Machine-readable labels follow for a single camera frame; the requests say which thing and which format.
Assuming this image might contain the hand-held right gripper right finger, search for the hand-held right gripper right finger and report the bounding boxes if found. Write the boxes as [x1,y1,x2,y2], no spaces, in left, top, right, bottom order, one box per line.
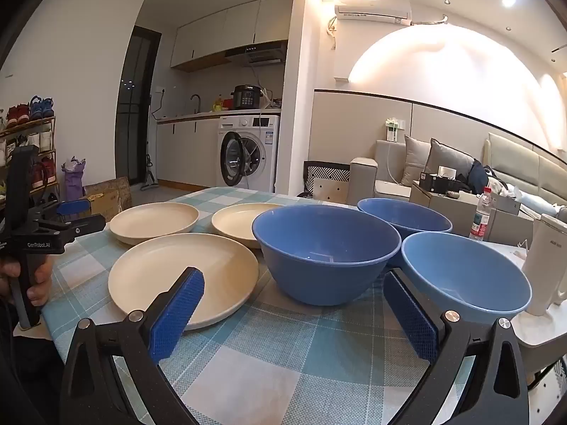
[383,269,530,425]

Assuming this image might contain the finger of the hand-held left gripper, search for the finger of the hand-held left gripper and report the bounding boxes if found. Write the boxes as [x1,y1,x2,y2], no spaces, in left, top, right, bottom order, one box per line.
[32,199,92,221]
[38,213,107,242]

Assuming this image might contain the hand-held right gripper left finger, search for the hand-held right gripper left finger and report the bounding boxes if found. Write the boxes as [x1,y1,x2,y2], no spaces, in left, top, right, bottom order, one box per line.
[60,267,206,425]

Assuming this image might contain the cream plate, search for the cream plate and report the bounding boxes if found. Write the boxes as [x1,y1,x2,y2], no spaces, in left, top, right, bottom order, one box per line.
[108,231,260,331]
[109,202,200,245]
[211,204,284,249]

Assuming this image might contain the light blue bowl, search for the light blue bowl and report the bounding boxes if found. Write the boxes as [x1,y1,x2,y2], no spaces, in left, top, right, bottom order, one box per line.
[401,232,532,325]

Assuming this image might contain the dark blue bowl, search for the dark blue bowl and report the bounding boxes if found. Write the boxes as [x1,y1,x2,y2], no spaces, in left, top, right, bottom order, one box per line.
[252,205,402,306]
[357,198,453,243]

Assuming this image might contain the person's left forearm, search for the person's left forearm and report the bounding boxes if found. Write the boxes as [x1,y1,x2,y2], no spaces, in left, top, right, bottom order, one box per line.
[0,294,67,425]

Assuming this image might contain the person's left hand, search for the person's left hand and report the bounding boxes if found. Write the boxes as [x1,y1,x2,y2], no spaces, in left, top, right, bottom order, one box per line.
[0,257,57,307]

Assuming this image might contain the purple bag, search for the purple bag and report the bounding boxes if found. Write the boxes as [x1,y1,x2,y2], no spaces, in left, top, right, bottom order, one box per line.
[61,157,87,200]

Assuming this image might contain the cardboard box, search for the cardboard box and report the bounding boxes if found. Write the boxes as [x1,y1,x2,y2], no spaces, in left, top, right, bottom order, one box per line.
[84,177,133,222]

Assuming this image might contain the wooden shoe rack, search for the wooden shoe rack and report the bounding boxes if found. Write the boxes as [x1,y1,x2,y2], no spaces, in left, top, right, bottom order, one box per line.
[0,115,60,206]

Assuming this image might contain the floor mop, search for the floor mop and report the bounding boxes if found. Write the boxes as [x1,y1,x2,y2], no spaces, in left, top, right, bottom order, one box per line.
[141,93,160,192]

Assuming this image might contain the checked tablecloth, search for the checked tablecloth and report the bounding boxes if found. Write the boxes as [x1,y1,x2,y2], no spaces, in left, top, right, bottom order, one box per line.
[42,186,477,425]

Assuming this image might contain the shoe rack with shoes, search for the shoe rack with shoes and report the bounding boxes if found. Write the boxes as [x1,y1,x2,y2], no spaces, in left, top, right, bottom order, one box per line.
[0,95,58,191]

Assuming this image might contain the grey low cabinet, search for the grey low cabinet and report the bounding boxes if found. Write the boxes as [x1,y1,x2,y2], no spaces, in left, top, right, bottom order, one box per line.
[408,181,521,237]

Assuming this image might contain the plastic water bottle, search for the plastic water bottle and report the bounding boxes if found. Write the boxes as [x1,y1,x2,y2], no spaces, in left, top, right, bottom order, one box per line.
[470,187,493,242]

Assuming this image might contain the white lower kitchen cabinets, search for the white lower kitchen cabinets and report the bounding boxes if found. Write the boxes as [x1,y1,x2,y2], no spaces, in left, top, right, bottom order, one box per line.
[156,113,220,187]

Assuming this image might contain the white kitchen cabinets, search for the white kitchen cabinets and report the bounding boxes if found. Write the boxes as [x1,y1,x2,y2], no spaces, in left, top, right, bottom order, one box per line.
[156,113,220,187]
[170,0,295,72]

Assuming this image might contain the dark glass door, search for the dark glass door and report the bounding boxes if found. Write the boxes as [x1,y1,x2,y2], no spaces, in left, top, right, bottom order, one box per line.
[114,25,161,184]

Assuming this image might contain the grey sofa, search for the grey sofa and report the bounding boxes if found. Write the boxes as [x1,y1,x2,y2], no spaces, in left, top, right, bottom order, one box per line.
[348,133,567,231]

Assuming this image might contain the marble side table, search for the marble side table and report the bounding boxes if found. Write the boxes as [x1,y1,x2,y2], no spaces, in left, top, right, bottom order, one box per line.
[483,239,567,364]

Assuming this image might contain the black storage box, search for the black storage box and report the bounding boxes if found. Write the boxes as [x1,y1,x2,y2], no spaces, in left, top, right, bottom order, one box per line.
[419,171,459,192]

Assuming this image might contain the white electric kettle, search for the white electric kettle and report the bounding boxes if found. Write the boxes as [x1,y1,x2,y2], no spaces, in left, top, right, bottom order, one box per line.
[522,213,567,317]

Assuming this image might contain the light grey pillow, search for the light grey pillow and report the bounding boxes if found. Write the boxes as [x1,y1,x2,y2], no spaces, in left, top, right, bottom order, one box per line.
[401,135,432,187]

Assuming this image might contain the dark-edged grey pillow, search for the dark-edged grey pillow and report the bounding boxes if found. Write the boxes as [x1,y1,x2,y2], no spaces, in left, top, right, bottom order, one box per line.
[423,138,476,187]

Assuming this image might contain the black patterned cushion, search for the black patterned cushion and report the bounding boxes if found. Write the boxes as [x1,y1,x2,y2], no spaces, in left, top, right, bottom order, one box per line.
[303,160,350,198]

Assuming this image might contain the white washing machine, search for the white washing machine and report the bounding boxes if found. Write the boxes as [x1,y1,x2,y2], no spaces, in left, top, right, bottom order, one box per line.
[217,115,281,193]

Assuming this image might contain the black pressure cooker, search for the black pressure cooker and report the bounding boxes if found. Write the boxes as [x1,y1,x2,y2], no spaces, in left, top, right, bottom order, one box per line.
[232,85,260,110]

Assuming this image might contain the white upper kitchen cabinets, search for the white upper kitchen cabinets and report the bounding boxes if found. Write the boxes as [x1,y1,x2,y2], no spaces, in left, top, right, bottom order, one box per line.
[170,0,295,72]

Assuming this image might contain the range hood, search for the range hood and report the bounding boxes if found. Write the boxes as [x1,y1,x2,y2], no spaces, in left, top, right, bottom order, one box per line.
[224,40,288,67]

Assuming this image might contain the white air conditioner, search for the white air conditioner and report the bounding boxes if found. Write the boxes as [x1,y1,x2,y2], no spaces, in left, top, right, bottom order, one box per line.
[334,1,412,25]

